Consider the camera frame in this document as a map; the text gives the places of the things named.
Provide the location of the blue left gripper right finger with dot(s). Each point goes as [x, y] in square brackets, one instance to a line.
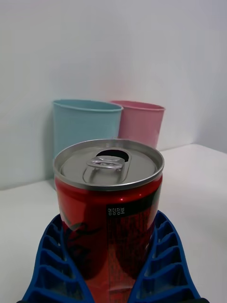
[168, 272]

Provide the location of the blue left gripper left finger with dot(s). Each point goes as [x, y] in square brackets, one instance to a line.
[49, 272]

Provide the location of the red drink can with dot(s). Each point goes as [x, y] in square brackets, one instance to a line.
[106, 213]

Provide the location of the pink plastic bin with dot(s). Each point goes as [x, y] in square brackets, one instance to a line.
[142, 127]

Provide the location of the pale blue plastic bin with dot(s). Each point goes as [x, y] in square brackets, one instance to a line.
[78, 127]

